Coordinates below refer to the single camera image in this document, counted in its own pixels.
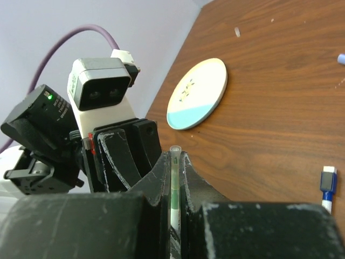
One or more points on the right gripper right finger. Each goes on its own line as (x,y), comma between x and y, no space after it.
(197,198)

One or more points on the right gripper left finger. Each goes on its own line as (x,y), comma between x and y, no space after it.
(145,227)

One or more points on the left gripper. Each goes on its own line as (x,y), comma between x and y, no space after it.
(117,156)

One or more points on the green pen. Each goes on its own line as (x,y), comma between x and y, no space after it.
(175,220)

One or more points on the blue marker cap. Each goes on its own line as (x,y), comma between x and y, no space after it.
(328,179)

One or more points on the clear pen cap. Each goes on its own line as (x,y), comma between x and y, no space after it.
(175,152)

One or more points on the blue white marker pen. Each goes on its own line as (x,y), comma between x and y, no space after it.
(327,201)

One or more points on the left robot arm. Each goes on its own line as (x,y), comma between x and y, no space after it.
(49,143)

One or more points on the lilac pen cap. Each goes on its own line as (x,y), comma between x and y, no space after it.
(341,59)

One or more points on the round cream blue plate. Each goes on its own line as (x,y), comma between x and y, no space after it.
(197,94)

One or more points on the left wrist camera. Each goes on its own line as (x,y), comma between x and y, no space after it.
(96,89)

